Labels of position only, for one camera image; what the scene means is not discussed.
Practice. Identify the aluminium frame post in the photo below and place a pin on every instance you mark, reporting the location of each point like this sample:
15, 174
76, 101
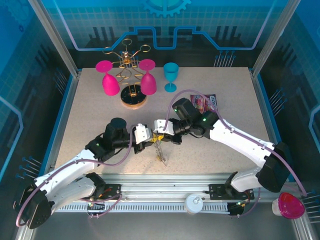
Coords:
273, 37
55, 37

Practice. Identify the white cup with pink lid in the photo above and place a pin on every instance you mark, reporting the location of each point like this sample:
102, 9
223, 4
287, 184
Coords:
290, 206

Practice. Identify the purple candy bag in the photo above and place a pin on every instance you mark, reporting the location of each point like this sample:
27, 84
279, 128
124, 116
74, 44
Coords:
200, 101

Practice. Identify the yellow key tag with key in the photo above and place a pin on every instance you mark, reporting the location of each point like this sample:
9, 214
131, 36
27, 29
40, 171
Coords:
158, 157

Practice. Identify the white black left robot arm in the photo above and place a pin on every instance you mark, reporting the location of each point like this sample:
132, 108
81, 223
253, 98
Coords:
62, 172

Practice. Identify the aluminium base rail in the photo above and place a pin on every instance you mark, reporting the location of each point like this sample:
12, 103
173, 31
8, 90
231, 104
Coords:
162, 186

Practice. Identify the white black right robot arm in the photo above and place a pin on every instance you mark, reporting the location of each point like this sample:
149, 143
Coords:
240, 142

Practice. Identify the pink plastic goblet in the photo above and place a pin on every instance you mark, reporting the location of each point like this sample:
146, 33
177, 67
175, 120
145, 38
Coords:
148, 83
110, 85

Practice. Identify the teal plastic goblet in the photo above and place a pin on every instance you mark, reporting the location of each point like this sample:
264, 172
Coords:
171, 71

